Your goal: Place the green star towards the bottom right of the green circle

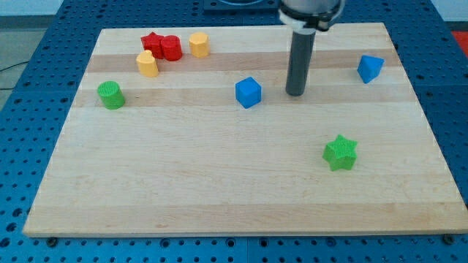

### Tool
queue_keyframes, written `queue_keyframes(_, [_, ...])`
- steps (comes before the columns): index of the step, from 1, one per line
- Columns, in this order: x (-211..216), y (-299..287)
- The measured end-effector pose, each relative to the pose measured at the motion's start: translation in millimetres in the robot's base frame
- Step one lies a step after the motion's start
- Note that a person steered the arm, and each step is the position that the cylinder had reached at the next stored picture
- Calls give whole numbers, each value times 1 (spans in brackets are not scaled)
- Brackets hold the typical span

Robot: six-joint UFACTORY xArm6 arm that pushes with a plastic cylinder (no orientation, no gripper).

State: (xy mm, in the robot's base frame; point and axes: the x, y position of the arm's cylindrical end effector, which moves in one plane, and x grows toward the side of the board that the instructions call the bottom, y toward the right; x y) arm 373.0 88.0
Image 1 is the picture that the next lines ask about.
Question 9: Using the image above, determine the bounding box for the yellow hexagon block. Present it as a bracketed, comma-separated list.
[189, 32, 211, 58]

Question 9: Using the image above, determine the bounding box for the blue triangular prism block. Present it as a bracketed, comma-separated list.
[357, 55, 385, 83]

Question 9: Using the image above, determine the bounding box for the green star block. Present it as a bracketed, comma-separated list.
[322, 134, 358, 171]

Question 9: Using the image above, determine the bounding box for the red star block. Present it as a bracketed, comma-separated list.
[140, 32, 164, 59]

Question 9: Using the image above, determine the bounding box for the light wooden board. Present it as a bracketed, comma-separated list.
[23, 23, 467, 237]

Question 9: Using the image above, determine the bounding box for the yellow heart block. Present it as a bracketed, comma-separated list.
[136, 50, 159, 77]

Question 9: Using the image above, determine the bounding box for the red cylinder block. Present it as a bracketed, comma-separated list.
[161, 35, 183, 61]

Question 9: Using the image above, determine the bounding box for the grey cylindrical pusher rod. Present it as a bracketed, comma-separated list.
[285, 31, 316, 96]

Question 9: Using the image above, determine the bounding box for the green cylinder block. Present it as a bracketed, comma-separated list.
[97, 80, 125, 110]

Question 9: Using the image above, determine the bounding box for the blue cube block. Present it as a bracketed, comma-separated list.
[235, 77, 262, 109]

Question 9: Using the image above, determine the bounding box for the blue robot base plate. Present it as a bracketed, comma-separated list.
[202, 0, 280, 13]

